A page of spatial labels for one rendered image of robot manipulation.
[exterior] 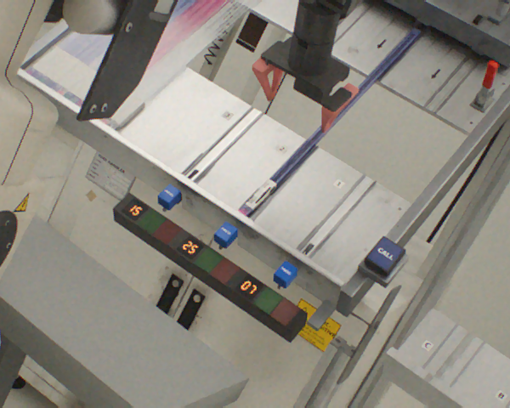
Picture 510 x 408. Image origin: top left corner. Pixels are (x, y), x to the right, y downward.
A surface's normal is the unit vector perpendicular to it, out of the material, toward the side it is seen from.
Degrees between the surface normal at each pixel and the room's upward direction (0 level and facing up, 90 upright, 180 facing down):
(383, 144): 90
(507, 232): 90
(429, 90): 43
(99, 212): 90
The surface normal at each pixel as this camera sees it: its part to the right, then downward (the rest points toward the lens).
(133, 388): 0.44, -0.85
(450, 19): -0.61, 0.64
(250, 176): 0.04, -0.57
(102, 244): -0.41, 0.08
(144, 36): 0.84, 0.51
